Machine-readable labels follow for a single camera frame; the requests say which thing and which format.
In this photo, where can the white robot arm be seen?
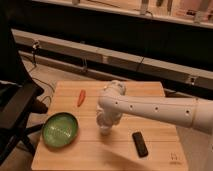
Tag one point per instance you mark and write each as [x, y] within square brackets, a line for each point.
[186, 112]

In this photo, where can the orange carrot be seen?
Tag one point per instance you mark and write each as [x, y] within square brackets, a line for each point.
[81, 98]

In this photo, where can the green bowl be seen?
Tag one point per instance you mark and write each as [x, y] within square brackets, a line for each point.
[60, 130]

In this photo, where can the black remote control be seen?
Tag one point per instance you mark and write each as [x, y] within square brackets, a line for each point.
[140, 144]

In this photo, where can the black chair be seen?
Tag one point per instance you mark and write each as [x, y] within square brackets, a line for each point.
[18, 94]

